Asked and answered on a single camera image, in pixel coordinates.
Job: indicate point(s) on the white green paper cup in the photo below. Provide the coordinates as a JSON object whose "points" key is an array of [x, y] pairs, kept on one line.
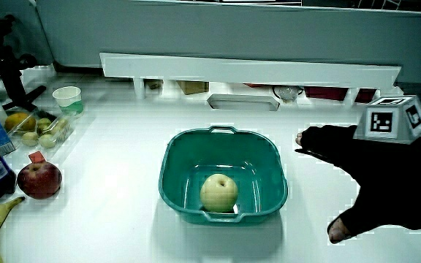
{"points": [[68, 100]]}

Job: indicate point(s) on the orange yellow mango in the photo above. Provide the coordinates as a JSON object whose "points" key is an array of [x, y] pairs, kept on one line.
{"points": [[18, 121]]}

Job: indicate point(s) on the yellow-green apple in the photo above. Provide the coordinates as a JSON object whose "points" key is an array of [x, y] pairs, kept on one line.
{"points": [[218, 193]]}

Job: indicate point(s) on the black camera tripod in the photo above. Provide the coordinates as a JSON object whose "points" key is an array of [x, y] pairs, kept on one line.
{"points": [[11, 73]]}

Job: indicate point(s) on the green plastic basin plate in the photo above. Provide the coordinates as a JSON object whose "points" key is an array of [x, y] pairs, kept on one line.
{"points": [[196, 157]]}

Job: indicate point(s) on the person's right hand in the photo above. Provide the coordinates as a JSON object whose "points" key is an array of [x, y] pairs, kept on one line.
{"points": [[378, 175]]}

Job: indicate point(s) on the red tag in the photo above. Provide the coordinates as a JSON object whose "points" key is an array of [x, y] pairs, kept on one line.
{"points": [[37, 157]]}

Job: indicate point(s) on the dark red box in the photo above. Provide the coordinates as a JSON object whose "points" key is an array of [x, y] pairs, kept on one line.
{"points": [[324, 93]]}

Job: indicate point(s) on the clear glass cup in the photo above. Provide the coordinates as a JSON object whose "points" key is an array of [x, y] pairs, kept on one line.
{"points": [[287, 93]]}

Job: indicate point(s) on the brown cardboard box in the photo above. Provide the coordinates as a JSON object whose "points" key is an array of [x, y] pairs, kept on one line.
{"points": [[193, 87]]}

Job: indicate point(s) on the small green fruit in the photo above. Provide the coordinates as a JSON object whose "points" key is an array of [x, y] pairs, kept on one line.
{"points": [[43, 123], [60, 125], [30, 139], [47, 141]]}

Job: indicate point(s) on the red apple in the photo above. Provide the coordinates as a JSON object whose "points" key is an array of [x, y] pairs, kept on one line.
{"points": [[39, 180]]}

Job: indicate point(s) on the white desk shelf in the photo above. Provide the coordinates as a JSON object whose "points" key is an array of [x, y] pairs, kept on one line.
{"points": [[232, 71]]}

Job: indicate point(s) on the white rectangular tray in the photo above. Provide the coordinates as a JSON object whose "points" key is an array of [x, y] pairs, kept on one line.
{"points": [[243, 102]]}

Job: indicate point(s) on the clear plastic fruit container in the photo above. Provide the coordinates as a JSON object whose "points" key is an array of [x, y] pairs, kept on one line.
{"points": [[62, 134]]}

